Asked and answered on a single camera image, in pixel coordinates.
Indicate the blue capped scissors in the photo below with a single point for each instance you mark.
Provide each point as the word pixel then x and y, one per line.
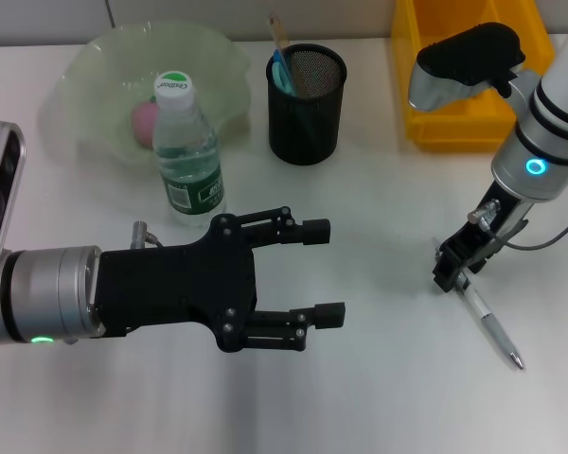
pixel 281 78

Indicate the black mesh pen cup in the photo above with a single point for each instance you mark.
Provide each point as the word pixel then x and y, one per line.
pixel 312 132

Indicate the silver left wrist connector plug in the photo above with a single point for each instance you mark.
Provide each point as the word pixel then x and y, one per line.
pixel 139 234

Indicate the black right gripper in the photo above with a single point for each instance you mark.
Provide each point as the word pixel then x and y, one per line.
pixel 487 236

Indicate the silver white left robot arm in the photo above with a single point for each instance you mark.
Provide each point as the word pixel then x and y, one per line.
pixel 42 298

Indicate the clear water bottle green label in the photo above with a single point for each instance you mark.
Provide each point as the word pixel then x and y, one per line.
pixel 189 165

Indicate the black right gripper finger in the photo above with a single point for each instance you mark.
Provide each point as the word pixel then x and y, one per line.
pixel 329 316
pixel 314 232

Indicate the clear plastic ruler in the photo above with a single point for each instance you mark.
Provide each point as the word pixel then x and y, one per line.
pixel 279 35

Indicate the green glass fruit bowl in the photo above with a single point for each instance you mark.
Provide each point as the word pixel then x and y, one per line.
pixel 99 94

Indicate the yellow plastic bin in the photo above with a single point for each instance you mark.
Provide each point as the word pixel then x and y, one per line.
pixel 454 127

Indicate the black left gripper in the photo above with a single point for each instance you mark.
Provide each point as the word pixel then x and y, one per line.
pixel 170 288

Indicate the silver white pen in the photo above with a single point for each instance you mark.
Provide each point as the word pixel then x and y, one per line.
pixel 490 319

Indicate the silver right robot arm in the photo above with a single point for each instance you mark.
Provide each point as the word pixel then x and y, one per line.
pixel 549 118

